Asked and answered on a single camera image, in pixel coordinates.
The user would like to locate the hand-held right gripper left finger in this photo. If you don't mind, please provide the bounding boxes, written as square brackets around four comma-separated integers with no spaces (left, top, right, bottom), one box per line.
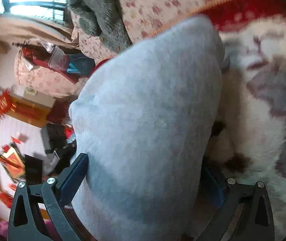
[8,153,90,241]

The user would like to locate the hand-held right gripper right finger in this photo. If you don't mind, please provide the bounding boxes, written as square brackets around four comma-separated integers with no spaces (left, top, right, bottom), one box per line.
[195,164,276,241]

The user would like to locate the light grey pants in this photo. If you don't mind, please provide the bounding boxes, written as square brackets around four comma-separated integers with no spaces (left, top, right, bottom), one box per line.
[69,15,226,241]

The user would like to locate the black box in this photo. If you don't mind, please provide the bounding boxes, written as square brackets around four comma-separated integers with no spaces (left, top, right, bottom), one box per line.
[24,154,43,182]

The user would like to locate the black bag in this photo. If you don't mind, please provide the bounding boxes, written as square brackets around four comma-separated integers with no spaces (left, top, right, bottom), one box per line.
[41,123,77,156]

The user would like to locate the gold framed red picture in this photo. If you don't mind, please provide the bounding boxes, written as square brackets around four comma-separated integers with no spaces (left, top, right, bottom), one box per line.
[3,146,26,179]

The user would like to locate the red hanging decoration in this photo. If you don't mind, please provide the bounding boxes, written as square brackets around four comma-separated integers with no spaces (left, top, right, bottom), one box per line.
[0,88,15,116]

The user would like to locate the pink floral pillow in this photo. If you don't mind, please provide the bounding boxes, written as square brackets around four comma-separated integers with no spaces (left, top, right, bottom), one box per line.
[15,53,89,99]

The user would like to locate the blue bag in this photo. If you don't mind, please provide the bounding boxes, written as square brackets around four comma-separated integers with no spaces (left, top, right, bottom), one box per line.
[67,53,94,77]

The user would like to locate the red patterned blanket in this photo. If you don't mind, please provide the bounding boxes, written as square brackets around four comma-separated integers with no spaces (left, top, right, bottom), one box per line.
[93,0,286,241]

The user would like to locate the beige curtain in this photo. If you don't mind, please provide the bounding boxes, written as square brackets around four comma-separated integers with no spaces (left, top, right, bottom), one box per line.
[0,12,79,54]

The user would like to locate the grey fleece jacket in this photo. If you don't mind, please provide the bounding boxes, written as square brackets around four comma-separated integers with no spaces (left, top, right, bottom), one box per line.
[68,0,134,54]

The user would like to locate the pink floral quilt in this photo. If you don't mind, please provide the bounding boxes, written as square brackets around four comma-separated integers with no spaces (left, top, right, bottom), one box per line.
[71,0,271,59]

